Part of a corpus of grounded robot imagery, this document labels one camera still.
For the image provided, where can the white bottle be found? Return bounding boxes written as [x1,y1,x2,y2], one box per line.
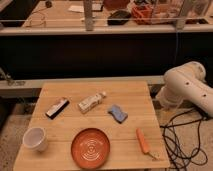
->
[78,92,106,114]

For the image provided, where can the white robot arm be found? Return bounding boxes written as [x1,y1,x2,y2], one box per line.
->
[156,61,213,118]

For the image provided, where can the blue sponge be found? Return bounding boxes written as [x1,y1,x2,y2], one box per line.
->
[108,105,128,123]

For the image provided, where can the black and white eraser block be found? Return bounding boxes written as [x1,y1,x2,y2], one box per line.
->
[45,97,69,119]

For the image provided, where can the black object on back table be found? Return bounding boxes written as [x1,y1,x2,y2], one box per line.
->
[107,10,131,25]

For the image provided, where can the orange box on back table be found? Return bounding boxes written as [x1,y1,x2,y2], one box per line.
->
[131,5,152,25]

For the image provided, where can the white paper on back table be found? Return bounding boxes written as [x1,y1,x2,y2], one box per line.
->
[68,4,103,13]

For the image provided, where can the white cup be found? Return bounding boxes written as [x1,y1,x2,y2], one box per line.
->
[22,127,48,152]

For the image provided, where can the metal clamp at left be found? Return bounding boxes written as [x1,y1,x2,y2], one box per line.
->
[0,67,26,86]

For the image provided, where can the orange handled tool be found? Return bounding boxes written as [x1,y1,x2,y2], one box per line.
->
[136,128,157,160]

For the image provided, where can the metal post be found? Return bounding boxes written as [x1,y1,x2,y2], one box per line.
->
[83,0,93,31]

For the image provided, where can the black cables on floor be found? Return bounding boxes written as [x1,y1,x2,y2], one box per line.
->
[159,107,209,171]

